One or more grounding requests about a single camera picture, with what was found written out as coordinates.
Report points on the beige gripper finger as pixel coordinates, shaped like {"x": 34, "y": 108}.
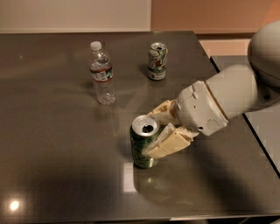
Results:
{"x": 165, "y": 113}
{"x": 171, "y": 140}

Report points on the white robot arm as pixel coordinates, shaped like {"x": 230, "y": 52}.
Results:
{"x": 243, "y": 88}

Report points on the clear plastic water bottle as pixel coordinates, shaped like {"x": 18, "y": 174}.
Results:
{"x": 101, "y": 71}

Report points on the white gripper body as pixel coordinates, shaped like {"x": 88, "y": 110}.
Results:
{"x": 199, "y": 109}

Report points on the white and green soda can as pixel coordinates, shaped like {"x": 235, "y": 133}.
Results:
{"x": 157, "y": 61}

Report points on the grey side table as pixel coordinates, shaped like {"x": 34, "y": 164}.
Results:
{"x": 265, "y": 123}

